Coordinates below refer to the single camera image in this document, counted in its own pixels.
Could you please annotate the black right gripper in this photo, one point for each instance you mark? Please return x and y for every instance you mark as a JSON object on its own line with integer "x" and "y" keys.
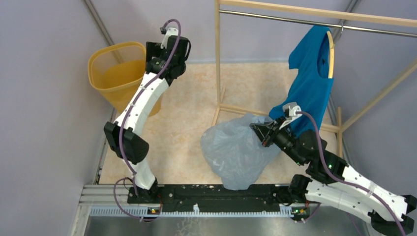
{"x": 267, "y": 132}

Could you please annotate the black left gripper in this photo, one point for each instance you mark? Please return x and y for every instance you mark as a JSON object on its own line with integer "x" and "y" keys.
{"x": 153, "y": 49}

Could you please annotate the light blue plastic trash bag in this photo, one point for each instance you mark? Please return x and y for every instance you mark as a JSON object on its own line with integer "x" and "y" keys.
{"x": 235, "y": 153}

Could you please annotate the yellow plastic trash bin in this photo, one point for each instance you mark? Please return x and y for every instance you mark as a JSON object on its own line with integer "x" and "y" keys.
{"x": 117, "y": 71}

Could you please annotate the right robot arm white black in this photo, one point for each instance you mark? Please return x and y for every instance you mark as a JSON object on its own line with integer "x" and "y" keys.
{"x": 330, "y": 180}

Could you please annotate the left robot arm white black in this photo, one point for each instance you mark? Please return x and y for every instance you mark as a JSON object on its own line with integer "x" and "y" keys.
{"x": 165, "y": 62}

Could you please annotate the wooden clothes rack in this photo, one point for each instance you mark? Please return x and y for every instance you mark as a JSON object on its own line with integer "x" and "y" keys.
{"x": 343, "y": 16}

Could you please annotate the blue t-shirt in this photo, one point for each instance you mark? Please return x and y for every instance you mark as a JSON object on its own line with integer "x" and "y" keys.
{"x": 312, "y": 85}

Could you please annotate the wooden clothes hanger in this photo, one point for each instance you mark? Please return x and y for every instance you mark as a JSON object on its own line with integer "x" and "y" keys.
{"x": 331, "y": 44}

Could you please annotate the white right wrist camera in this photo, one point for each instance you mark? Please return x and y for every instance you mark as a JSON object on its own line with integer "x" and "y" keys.
{"x": 292, "y": 111}

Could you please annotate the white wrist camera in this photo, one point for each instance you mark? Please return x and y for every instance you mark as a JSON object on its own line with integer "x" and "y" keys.
{"x": 167, "y": 32}
{"x": 292, "y": 111}

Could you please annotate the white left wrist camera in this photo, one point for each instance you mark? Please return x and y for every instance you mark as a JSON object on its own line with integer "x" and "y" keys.
{"x": 167, "y": 32}

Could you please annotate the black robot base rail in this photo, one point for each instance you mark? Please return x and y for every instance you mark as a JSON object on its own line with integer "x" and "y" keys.
{"x": 215, "y": 198}

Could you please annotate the white slotted cable duct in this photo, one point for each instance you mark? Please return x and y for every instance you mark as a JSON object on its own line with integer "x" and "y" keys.
{"x": 196, "y": 211}

